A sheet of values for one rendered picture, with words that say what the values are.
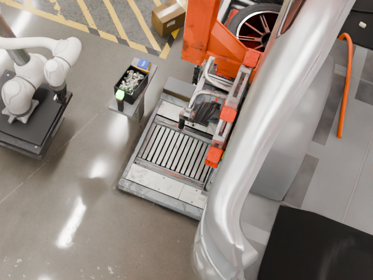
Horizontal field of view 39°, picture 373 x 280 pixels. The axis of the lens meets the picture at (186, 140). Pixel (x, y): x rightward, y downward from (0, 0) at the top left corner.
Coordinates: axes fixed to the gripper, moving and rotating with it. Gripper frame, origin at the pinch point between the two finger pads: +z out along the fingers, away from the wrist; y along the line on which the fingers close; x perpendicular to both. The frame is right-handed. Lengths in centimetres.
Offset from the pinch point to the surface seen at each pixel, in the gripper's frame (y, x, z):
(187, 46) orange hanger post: -68, 52, -1
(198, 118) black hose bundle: -8, 81, -33
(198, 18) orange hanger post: -71, 56, -29
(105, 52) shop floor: -81, -17, 71
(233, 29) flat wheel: -109, 72, 20
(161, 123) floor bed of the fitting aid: -39, 49, 62
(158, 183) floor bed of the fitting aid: 4, 66, 59
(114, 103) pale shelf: -22.5, 21.4, 23.0
